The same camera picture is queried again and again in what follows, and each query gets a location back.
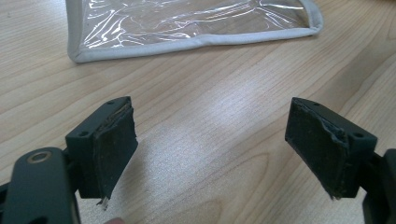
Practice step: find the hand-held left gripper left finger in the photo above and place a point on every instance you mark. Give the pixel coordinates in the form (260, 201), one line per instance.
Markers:
(107, 149)

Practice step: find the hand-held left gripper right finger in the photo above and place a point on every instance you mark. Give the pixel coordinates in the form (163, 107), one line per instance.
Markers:
(323, 146)

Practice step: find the clear plastic pouch grey trim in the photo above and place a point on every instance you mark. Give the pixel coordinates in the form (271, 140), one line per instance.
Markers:
(186, 25)

